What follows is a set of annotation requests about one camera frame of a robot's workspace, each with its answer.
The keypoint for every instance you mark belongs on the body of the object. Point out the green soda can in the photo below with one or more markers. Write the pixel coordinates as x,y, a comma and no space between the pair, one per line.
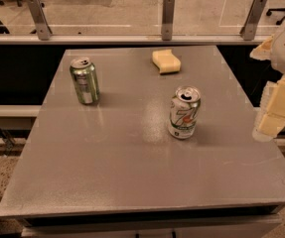
84,78

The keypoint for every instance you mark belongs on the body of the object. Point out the middle metal barrier bracket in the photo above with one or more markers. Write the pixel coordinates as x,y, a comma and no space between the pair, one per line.
167,19

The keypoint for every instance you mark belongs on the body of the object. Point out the left metal barrier bracket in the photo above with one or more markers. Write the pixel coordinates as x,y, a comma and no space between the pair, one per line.
41,26

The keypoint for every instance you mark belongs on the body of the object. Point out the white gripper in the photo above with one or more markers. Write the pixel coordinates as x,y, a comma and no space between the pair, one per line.
271,111

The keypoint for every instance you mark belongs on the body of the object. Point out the white 7up soda can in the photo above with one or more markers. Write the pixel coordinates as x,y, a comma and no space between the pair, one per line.
185,107

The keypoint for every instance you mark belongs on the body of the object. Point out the right metal barrier bracket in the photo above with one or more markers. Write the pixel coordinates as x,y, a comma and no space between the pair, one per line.
249,28

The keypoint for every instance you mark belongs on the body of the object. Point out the metal barrier bracket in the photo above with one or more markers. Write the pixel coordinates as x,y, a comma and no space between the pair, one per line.
249,28
167,19
41,26

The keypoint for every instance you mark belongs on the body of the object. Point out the yellow sponge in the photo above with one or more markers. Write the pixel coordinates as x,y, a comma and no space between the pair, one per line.
166,61

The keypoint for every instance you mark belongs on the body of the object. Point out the metal barrier rail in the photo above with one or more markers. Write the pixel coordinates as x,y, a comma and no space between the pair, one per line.
130,40

